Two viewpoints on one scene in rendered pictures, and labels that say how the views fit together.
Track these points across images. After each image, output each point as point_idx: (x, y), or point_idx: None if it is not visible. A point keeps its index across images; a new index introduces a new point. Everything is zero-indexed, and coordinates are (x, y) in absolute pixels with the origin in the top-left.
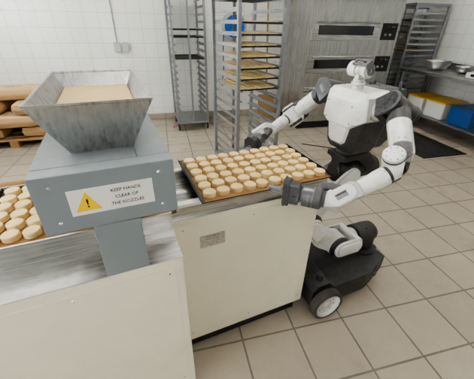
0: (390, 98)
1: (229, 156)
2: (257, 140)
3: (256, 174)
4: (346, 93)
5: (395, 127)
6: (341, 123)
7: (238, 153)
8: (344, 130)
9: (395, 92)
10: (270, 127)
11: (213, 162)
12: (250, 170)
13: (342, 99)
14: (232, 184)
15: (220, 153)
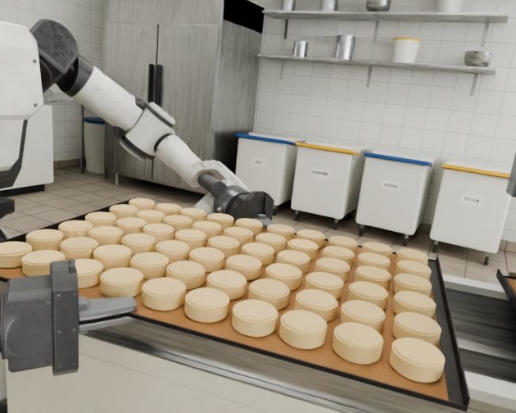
0: (56, 34)
1: (225, 315)
2: None
3: (268, 237)
4: None
5: (110, 81)
6: (16, 111)
7: (156, 317)
8: (18, 127)
9: (55, 24)
10: None
11: (329, 300)
12: (264, 245)
13: (2, 45)
14: (349, 243)
15: (255, 316)
